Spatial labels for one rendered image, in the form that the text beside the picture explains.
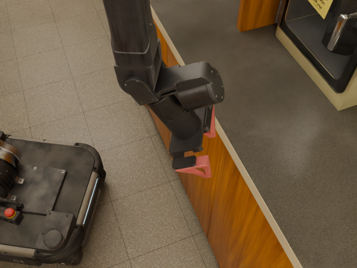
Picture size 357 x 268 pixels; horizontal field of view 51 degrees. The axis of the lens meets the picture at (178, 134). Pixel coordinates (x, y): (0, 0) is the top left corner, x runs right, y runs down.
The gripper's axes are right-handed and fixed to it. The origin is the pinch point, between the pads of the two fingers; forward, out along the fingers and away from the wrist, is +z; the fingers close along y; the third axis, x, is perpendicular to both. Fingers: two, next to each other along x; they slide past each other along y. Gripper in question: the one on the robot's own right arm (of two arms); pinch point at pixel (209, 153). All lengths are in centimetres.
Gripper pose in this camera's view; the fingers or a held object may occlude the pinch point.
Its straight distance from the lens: 75.2
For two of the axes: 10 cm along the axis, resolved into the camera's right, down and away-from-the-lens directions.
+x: -8.6, 2.0, 4.7
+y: 1.4, -8.0, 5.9
